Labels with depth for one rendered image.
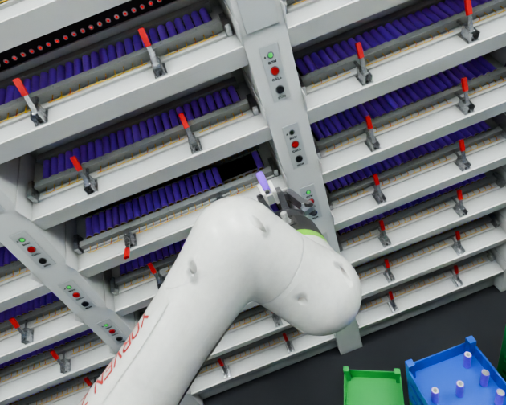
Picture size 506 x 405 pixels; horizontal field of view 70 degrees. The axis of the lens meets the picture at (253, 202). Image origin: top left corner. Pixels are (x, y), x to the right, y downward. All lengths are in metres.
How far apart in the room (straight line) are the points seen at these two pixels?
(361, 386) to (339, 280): 1.16
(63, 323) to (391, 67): 1.16
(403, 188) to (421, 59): 0.38
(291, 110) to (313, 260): 0.51
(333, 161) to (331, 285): 0.61
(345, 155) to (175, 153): 0.45
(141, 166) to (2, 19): 0.37
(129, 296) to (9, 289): 0.31
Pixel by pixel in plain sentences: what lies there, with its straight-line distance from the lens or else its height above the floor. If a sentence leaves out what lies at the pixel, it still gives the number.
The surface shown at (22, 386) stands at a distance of 1.55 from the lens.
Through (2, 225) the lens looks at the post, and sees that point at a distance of 1.03.
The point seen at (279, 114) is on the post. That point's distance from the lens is 0.87.
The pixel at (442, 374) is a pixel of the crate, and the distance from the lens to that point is 1.25.
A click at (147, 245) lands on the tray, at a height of 0.88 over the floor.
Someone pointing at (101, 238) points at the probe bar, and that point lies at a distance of 1.06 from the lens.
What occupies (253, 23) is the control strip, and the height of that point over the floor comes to 1.29.
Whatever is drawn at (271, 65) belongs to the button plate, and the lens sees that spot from 0.83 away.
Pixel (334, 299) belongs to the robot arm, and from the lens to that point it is 0.44.
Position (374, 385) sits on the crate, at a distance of 1.58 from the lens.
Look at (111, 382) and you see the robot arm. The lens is 0.46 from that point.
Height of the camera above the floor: 1.45
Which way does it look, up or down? 36 degrees down
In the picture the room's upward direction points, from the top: 22 degrees counter-clockwise
